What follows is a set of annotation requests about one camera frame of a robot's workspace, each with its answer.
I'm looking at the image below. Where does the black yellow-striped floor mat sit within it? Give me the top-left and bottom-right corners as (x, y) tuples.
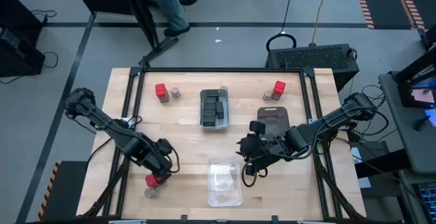
(36, 160), (90, 222)

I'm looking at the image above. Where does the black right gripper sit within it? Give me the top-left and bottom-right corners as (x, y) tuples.
(236, 129), (298, 171)

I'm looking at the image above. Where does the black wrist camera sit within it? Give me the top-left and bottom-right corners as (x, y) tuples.
(249, 120), (268, 135)
(154, 137), (175, 157)

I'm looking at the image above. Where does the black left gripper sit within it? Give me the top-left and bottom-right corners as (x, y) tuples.
(140, 147), (181, 186)

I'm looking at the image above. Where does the dark translucent plastic bin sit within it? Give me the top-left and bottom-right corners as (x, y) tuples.
(256, 106), (292, 142)

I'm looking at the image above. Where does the black equipment rack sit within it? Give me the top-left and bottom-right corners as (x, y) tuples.
(0, 0), (47, 78)

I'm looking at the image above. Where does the person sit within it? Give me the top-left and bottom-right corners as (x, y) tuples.
(146, 0), (191, 38)

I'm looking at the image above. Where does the black metal table frame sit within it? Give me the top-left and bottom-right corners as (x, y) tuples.
(76, 55), (367, 222)

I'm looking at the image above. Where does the white plastic bin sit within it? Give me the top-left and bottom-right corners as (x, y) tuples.
(199, 88), (230, 132)

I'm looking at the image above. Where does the yellow floor cable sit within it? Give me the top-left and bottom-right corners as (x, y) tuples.
(311, 0), (334, 45)

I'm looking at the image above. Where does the black desk gadget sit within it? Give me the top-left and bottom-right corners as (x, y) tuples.
(413, 114), (433, 132)

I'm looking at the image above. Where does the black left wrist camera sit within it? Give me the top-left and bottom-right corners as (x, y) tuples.
(154, 137), (175, 157)

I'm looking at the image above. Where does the black looped floor cable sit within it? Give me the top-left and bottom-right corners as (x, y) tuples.
(264, 0), (298, 52)

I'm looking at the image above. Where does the red-lidded smoked paprika tin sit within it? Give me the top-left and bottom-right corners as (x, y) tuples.
(155, 83), (170, 103)
(144, 174), (161, 189)
(271, 80), (287, 101)

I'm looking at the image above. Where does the black keyboard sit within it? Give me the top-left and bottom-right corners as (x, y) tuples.
(411, 181), (436, 224)

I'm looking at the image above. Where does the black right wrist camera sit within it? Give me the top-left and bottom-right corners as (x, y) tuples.
(249, 120), (268, 135)

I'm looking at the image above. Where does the black monitor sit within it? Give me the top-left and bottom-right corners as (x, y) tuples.
(394, 25), (436, 110)

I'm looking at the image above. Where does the grey desk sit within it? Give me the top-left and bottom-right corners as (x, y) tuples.
(377, 69), (436, 174)
(397, 168), (436, 224)

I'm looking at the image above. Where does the black equipment box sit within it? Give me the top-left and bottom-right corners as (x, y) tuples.
(349, 140), (411, 180)

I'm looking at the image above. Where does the clear plastic bin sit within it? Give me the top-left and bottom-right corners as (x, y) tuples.
(206, 157), (244, 208)

